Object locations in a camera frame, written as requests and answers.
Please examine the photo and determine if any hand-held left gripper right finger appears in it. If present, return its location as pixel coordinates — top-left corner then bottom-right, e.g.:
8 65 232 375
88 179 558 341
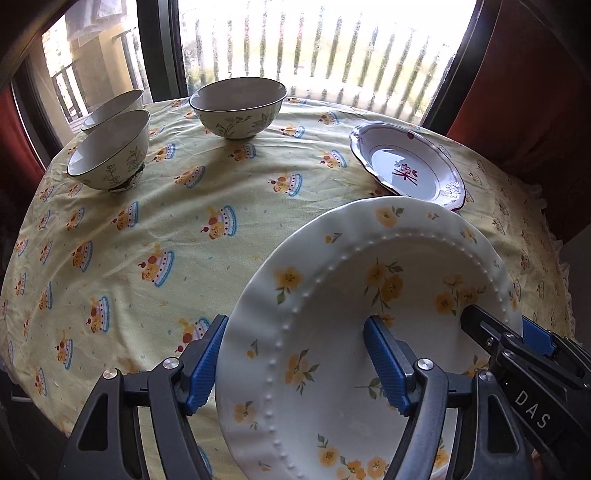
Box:
363 315 532 480

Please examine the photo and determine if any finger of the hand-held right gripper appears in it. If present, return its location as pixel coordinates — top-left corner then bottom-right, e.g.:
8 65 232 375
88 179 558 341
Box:
460 305 507 357
521 316 591 371

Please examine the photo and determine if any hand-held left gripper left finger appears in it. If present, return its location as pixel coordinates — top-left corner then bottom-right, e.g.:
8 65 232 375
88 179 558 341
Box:
58 314 230 480

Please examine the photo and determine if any white plate with yellow flowers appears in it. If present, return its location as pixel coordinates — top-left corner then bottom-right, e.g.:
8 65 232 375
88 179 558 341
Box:
215 196 525 480

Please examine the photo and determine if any large floral ceramic bowl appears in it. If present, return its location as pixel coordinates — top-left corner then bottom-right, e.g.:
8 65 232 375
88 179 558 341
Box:
189 78 288 140

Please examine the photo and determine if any yellow printed tablecloth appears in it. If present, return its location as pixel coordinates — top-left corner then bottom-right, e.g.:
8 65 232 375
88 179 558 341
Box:
0 97 575 480

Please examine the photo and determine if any purple-rimmed white plate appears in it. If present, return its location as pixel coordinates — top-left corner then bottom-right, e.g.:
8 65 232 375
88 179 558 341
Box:
349 122 466 213

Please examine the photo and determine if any small floral ceramic bowl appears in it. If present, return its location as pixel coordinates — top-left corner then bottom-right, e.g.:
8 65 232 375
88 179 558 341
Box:
67 109 151 192
81 89 145 136

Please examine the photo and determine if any red curtain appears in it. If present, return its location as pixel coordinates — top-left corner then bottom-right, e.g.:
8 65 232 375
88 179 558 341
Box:
0 88 52 195
445 0 591 245

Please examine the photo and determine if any metal balcony railing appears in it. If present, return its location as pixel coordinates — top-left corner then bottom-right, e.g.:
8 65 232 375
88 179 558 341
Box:
50 30 149 121
180 9 458 121

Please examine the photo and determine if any white hanging cloth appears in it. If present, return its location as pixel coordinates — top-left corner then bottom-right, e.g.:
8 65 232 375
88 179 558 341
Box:
90 0 134 20

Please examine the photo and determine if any black window frame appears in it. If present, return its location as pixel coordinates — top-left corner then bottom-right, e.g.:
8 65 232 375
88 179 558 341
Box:
0 0 499 153

